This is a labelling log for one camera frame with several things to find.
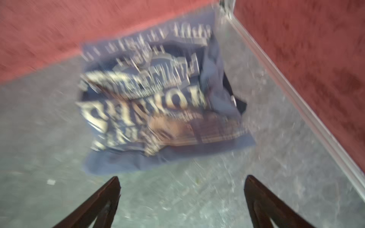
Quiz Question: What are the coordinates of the grey-blue tank top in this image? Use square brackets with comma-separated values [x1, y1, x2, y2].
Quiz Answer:
[78, 10, 255, 175]

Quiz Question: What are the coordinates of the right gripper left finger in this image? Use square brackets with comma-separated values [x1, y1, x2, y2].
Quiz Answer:
[54, 176, 121, 228]

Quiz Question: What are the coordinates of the right corner aluminium profile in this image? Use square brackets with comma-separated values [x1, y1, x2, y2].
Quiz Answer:
[219, 1, 365, 200]

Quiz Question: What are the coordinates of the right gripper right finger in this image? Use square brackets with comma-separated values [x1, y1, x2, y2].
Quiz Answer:
[244, 175, 313, 228]

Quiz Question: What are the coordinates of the navy tank top red trim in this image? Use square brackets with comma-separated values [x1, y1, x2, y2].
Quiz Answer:
[223, 73, 248, 115]

